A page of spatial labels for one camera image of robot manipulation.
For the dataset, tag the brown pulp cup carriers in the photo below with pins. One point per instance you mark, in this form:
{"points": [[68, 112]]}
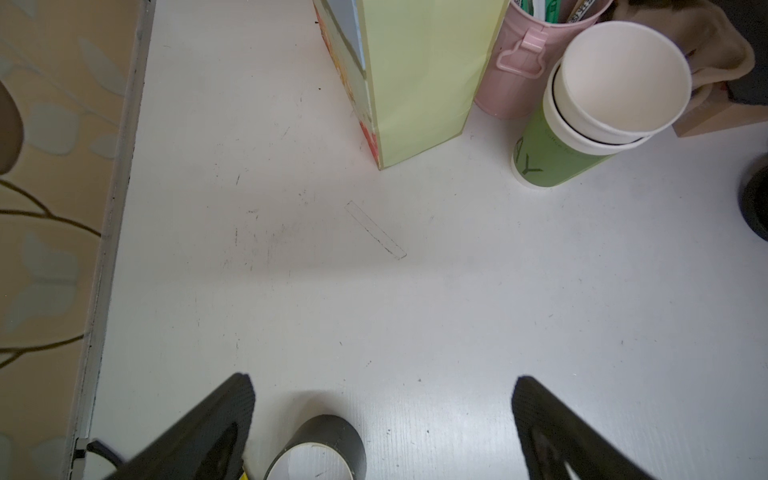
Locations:
{"points": [[714, 49]]}

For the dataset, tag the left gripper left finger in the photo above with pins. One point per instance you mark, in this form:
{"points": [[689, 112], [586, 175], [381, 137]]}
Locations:
{"points": [[207, 443]]}

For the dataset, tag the cup of wrapped straws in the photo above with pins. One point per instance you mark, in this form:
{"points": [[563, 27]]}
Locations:
{"points": [[524, 54]]}

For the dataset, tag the black coffee lid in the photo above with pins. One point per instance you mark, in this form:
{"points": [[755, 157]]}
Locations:
{"points": [[752, 197]]}

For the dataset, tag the green white paper bag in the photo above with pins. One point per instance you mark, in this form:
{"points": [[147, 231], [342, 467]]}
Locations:
{"points": [[411, 69]]}

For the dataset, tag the brown cardboard sheet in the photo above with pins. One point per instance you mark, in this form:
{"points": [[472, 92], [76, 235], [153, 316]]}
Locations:
{"points": [[718, 112]]}

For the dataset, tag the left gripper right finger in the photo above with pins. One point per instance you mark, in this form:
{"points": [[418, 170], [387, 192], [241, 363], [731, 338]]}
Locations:
{"points": [[557, 444]]}

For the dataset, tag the grey duct tape roll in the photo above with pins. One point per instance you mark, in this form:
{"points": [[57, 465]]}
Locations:
{"points": [[324, 447]]}

